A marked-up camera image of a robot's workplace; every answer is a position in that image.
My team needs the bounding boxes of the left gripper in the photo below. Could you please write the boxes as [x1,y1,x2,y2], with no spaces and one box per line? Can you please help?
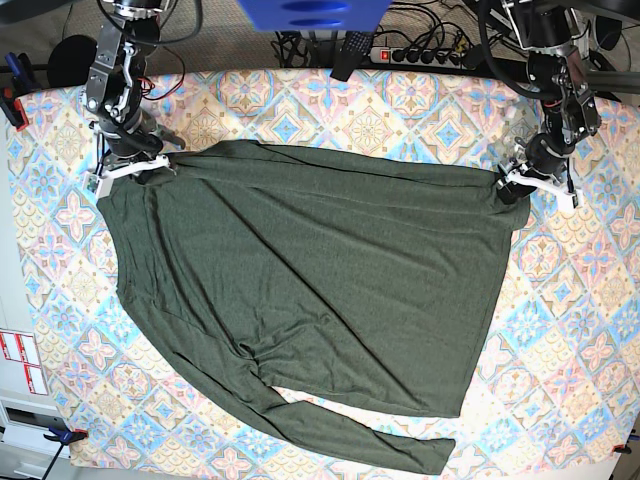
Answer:
[496,134,570,204]

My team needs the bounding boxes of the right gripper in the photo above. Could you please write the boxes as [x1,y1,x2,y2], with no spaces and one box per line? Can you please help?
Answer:
[97,117,186,170]

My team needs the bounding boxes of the dark green long-sleeve shirt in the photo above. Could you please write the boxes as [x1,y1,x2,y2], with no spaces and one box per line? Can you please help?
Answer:
[97,140,530,475]

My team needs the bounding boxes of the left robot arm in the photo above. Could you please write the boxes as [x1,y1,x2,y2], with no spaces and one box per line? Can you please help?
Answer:
[477,1,601,210]

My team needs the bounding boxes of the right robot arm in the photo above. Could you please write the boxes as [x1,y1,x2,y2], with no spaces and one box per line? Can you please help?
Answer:
[84,1,186,175]

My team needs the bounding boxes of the black round stool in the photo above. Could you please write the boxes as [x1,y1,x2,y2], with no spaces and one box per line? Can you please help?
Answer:
[47,35,97,88]

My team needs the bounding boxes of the blue orange clamp upper left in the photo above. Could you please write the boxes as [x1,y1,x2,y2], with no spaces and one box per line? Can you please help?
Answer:
[1,52,28,131]

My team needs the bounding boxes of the blue orange clamp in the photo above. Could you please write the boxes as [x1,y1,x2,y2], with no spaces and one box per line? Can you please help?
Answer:
[1,52,28,131]
[43,427,88,446]

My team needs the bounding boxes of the colourful patterned tablecloth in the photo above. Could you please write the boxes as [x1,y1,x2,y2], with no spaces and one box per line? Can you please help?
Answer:
[1,70,639,479]

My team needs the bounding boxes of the black remote control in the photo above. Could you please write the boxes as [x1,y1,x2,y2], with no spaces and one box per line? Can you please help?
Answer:
[330,31,374,82]

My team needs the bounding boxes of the red white label stickers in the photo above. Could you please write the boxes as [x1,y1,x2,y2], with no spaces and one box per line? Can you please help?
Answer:
[1,330,48,396]

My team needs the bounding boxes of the orange clamp lower right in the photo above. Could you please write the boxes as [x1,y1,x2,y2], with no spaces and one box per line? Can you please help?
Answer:
[612,444,632,454]

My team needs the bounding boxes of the blue orange clamp lower left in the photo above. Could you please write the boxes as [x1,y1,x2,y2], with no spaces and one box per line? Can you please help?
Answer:
[43,427,88,446]

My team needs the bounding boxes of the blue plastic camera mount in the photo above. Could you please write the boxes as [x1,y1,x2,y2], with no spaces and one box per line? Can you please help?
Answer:
[238,0,392,32]

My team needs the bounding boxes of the white power strip red switch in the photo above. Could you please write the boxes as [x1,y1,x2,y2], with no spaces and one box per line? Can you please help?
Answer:
[369,47,463,68]

